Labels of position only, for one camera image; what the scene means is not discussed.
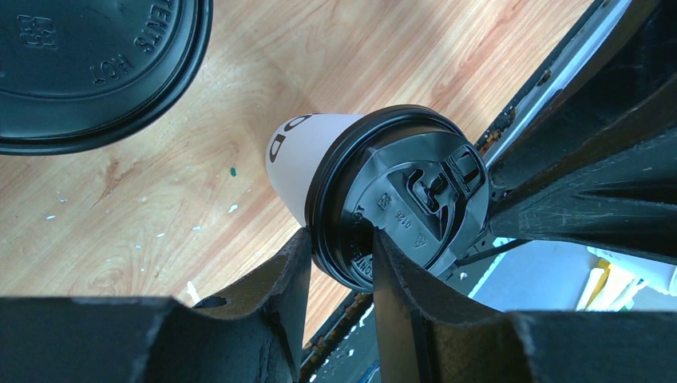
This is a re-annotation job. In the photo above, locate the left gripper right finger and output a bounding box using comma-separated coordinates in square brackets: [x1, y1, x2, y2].
[372, 230, 676, 382]

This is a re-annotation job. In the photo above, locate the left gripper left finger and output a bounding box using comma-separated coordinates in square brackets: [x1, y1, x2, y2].
[1, 229, 311, 382]

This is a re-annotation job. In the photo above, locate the black plastic cup lid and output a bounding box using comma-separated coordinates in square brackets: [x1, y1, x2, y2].
[305, 105, 490, 292]

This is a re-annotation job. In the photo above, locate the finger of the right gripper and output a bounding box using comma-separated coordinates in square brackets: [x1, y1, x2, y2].
[489, 146, 676, 264]
[489, 69, 676, 211]

